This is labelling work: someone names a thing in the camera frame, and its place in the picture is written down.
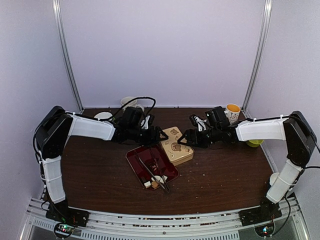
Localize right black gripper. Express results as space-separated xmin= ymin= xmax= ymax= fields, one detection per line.
xmin=177 ymin=126 xmax=221 ymax=149

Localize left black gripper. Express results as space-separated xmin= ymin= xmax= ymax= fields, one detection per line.
xmin=128 ymin=125 xmax=169 ymax=148

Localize beige illustrated tin lid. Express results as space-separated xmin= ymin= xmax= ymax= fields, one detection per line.
xmin=161 ymin=126 xmax=194 ymax=154

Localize black tongs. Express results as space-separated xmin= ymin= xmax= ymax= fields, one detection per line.
xmin=134 ymin=149 xmax=170 ymax=193

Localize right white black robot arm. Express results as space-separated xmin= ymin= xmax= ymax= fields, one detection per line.
xmin=177 ymin=106 xmax=319 ymax=221

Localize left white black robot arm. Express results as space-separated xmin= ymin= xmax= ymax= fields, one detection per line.
xmin=32 ymin=106 xmax=169 ymax=222

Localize beige chocolate tin box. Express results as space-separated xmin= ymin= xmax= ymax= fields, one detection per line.
xmin=166 ymin=151 xmax=194 ymax=166

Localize white round chocolate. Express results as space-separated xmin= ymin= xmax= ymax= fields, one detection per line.
xmin=151 ymin=175 xmax=162 ymax=181

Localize brown round chocolate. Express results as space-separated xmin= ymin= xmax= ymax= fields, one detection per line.
xmin=151 ymin=181 xmax=159 ymax=189

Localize white square chocolate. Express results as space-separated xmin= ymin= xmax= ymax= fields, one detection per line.
xmin=143 ymin=181 xmax=151 ymax=189

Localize dark red lacquer tray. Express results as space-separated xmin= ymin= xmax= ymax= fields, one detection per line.
xmin=125 ymin=144 xmax=179 ymax=191

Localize tall floral beige mug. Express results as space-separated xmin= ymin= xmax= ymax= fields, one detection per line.
xmin=120 ymin=96 xmax=145 ymax=112

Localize white mug yellow interior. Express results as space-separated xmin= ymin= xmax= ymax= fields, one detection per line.
xmin=224 ymin=103 xmax=241 ymax=124

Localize white teacup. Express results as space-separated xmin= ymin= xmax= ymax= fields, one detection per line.
xmin=94 ymin=111 xmax=113 ymax=121

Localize lime green bowl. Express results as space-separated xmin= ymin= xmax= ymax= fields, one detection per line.
xmin=246 ymin=139 xmax=264 ymax=148

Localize white bowl near right base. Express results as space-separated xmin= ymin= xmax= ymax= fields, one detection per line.
xmin=269 ymin=172 xmax=280 ymax=186

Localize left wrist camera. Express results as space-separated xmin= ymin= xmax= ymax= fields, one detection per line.
xmin=140 ymin=114 xmax=155 ymax=130

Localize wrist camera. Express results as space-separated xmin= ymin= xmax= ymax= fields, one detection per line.
xmin=140 ymin=114 xmax=155 ymax=130
xmin=189 ymin=114 xmax=207 ymax=132

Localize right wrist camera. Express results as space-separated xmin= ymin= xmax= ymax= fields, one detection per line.
xmin=189 ymin=114 xmax=207 ymax=132

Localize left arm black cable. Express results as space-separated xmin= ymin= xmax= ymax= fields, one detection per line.
xmin=97 ymin=96 xmax=157 ymax=123

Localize front aluminium rail frame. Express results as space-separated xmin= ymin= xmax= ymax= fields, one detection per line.
xmin=19 ymin=192 xmax=311 ymax=240

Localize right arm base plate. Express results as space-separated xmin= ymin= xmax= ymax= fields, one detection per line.
xmin=238 ymin=206 xmax=282 ymax=227

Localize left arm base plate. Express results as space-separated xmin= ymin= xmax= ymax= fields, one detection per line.
xmin=45 ymin=207 xmax=90 ymax=227

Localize right aluminium frame post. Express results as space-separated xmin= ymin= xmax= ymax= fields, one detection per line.
xmin=242 ymin=0 xmax=273 ymax=112

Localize aluminium frame post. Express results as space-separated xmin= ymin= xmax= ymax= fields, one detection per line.
xmin=52 ymin=0 xmax=84 ymax=112
xmin=242 ymin=0 xmax=273 ymax=112

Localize left aluminium frame post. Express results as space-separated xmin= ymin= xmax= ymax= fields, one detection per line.
xmin=52 ymin=0 xmax=84 ymax=112

